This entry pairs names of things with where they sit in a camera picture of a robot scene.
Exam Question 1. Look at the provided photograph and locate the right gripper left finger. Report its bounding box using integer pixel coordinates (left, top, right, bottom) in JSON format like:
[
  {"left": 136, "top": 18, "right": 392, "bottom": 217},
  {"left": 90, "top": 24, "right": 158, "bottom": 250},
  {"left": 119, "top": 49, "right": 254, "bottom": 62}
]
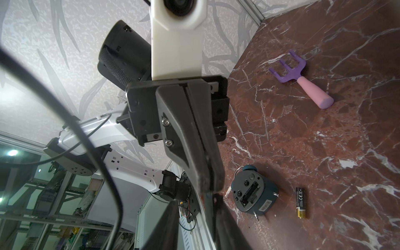
[{"left": 141, "top": 201, "right": 179, "bottom": 250}]

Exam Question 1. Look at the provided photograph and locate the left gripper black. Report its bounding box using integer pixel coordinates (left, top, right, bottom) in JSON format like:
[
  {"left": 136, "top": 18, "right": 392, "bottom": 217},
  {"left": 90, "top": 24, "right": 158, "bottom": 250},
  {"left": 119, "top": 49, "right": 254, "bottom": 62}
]
[{"left": 117, "top": 75, "right": 229, "bottom": 192}]

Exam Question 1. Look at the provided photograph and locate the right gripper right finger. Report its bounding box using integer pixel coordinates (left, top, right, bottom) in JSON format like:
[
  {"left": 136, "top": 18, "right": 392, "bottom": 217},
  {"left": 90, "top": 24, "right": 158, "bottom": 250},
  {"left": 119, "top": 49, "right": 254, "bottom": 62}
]
[{"left": 204, "top": 192, "right": 251, "bottom": 250}]

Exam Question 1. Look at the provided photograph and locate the teal alarm clock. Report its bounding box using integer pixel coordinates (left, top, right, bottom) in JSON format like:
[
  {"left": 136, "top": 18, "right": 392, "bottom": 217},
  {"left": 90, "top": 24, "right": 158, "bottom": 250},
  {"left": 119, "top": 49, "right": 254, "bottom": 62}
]
[{"left": 231, "top": 165, "right": 279, "bottom": 221}]

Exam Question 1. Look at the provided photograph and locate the black gold AA battery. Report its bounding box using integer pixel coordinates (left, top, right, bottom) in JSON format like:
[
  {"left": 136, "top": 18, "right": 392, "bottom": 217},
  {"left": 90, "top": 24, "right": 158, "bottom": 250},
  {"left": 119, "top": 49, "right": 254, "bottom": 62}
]
[{"left": 296, "top": 187, "right": 306, "bottom": 219}]

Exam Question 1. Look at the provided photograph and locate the purple pink garden fork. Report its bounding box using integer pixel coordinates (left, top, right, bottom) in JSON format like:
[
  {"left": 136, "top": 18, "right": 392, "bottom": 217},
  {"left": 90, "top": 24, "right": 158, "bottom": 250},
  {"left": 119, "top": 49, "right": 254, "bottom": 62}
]
[{"left": 269, "top": 50, "right": 334, "bottom": 109}]

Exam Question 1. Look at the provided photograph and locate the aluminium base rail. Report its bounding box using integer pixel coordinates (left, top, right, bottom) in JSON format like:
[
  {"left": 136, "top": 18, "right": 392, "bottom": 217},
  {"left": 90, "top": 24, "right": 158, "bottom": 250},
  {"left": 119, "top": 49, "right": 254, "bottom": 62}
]
[{"left": 134, "top": 162, "right": 216, "bottom": 250}]

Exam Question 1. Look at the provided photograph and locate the left arm base cable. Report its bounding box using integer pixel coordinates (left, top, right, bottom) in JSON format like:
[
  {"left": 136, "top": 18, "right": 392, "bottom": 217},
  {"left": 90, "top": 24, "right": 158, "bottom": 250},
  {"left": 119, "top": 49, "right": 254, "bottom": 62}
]
[{"left": 177, "top": 199, "right": 197, "bottom": 232}]

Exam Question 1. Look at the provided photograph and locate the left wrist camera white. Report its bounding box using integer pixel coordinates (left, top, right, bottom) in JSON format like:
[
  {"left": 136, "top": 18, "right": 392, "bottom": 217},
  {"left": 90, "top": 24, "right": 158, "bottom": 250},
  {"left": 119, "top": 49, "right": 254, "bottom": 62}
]
[{"left": 150, "top": 1, "right": 208, "bottom": 80}]

